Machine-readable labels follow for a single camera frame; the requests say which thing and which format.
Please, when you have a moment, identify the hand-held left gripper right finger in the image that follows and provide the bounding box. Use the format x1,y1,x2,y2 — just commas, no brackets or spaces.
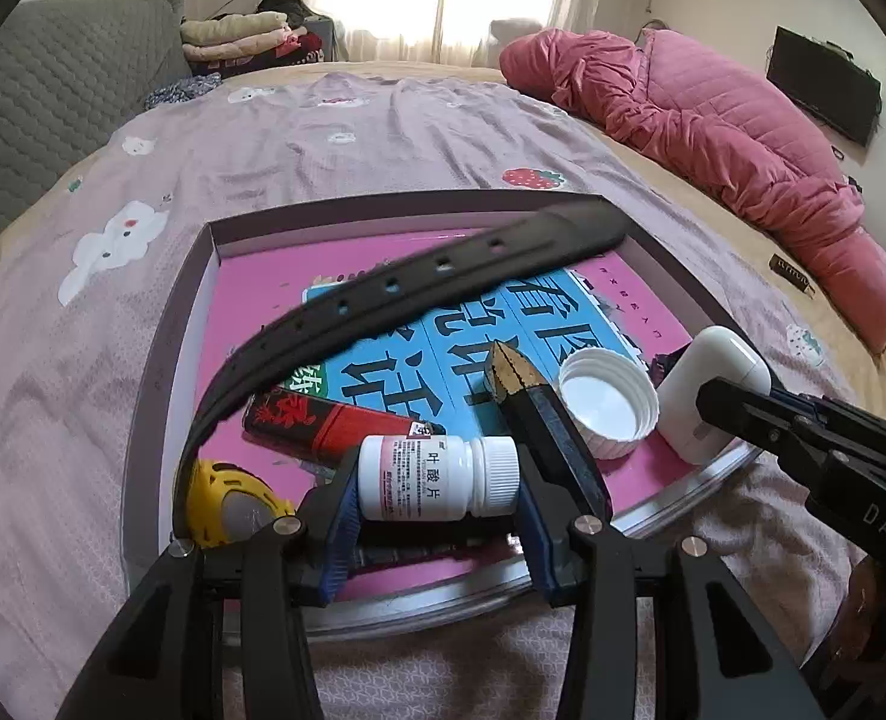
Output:
514,457,827,720

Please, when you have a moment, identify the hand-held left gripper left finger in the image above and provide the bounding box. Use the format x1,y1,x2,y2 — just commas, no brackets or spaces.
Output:
56,450,361,720

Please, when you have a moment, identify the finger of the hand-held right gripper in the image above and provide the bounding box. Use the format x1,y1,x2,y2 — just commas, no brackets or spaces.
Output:
770,387,886,434
696,377,836,482

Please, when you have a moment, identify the white earbuds case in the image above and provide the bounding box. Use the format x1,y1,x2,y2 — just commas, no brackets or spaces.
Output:
657,326,773,466

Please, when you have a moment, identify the white pill bottle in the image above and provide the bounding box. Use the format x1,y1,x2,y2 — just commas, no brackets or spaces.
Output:
358,433,520,522

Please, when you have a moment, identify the black toothed hair clip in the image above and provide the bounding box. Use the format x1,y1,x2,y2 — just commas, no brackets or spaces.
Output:
488,340,613,522

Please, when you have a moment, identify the red lighter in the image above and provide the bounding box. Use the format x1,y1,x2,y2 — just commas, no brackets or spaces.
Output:
242,388,444,466

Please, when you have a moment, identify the white bottle cap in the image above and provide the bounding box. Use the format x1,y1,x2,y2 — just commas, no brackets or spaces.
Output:
558,350,660,460

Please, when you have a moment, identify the black and yellow wristwatch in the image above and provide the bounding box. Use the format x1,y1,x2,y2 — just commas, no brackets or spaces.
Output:
171,202,630,550

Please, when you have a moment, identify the shallow grey cardboard box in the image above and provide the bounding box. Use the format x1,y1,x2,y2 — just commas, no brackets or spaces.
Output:
118,191,763,642

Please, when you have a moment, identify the small dark rectangular tag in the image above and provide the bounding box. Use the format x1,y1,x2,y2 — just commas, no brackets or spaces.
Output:
769,253,818,299

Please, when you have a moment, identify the pink book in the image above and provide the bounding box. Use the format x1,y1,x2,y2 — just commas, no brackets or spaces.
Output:
188,229,744,605

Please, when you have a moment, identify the pink quilt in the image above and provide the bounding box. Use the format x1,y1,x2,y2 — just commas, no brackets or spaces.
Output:
499,28,886,353

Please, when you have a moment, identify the black television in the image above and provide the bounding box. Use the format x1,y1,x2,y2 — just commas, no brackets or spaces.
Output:
765,26,883,147

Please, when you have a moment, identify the purple printed bed sheet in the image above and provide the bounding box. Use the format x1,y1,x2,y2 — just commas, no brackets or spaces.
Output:
0,71,864,720

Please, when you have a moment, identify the grey pillow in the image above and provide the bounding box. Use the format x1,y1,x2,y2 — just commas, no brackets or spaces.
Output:
490,17,545,61

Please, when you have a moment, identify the white curtain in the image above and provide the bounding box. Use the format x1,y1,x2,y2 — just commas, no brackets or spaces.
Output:
300,0,616,68

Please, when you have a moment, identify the blue floral cloth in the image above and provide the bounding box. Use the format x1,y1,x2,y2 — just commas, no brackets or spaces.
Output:
143,73,223,110

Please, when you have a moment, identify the pink folded blanket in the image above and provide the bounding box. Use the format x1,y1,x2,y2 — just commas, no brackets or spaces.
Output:
182,30,301,62

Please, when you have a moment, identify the pile of dark clothes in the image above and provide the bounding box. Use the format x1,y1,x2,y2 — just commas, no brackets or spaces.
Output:
255,0,339,65

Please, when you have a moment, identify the beige folded blanket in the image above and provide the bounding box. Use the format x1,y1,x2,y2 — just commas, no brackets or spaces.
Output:
180,11,290,46

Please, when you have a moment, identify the grey quilted sofa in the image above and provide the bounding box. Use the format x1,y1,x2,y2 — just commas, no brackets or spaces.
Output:
0,0,193,282

